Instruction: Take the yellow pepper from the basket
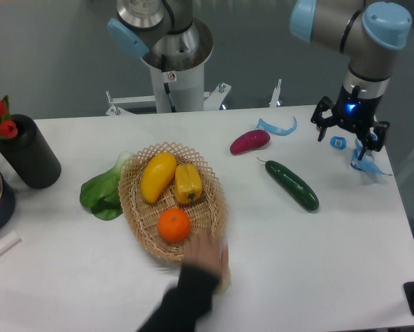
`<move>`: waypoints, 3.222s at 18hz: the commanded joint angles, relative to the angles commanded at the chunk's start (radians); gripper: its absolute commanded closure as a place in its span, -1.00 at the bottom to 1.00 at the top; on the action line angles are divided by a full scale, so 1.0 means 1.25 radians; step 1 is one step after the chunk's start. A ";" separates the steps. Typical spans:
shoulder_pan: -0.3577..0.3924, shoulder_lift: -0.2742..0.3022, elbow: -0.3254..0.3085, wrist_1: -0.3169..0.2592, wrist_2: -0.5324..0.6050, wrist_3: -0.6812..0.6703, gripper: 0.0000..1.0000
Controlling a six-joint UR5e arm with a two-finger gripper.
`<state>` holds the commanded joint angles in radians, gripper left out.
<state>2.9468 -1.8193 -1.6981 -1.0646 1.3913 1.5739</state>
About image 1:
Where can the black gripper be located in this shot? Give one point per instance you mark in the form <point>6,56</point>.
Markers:
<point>354,115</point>

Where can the green cucumber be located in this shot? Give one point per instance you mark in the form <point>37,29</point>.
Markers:
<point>293,184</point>

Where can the yellow bell pepper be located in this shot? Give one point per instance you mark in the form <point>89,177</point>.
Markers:
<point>187,184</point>

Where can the beige steamed bun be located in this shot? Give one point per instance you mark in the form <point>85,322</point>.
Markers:
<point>224,283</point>

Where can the black sleeved forearm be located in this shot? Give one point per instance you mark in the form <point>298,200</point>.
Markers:
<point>185,303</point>

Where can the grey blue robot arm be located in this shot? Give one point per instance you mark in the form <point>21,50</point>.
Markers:
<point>371,34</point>

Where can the woven wicker basket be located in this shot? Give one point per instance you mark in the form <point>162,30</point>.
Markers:
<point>210,212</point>

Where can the person's hand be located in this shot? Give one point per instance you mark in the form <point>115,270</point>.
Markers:
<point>208,253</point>

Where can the small blue tag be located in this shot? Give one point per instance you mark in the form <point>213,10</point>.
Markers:
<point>338,142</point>

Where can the blue curved plastic strip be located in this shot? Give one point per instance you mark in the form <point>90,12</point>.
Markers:
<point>277,131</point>

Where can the purple sweet potato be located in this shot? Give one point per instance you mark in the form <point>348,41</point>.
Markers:
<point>249,141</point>

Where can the yellow mango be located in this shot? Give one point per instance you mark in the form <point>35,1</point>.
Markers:
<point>157,175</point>

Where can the orange fruit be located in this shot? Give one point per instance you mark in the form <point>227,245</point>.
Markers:
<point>174,225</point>

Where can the green bok choy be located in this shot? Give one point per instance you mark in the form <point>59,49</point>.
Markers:
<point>100,194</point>

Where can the black cylindrical vase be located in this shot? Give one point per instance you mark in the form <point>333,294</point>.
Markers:
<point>30,155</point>

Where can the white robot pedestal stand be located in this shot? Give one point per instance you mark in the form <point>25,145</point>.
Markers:
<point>176,64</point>

